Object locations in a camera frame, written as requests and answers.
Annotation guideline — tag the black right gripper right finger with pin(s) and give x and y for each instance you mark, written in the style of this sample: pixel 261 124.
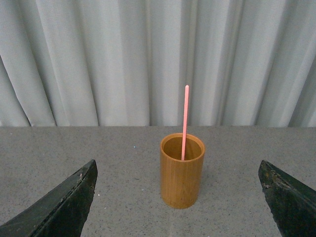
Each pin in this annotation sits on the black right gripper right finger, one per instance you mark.
pixel 292 203

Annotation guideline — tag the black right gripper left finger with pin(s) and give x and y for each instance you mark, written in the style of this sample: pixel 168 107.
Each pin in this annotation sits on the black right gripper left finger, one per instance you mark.
pixel 62 212

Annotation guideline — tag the pink chopstick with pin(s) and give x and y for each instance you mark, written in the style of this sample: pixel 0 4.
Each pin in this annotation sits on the pink chopstick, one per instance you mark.
pixel 185 117

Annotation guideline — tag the brown bamboo chopstick holder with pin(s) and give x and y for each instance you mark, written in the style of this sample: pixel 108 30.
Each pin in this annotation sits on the brown bamboo chopstick holder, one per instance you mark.
pixel 180 179

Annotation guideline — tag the white curtain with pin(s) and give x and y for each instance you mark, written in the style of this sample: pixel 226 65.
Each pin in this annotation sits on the white curtain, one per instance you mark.
pixel 126 62

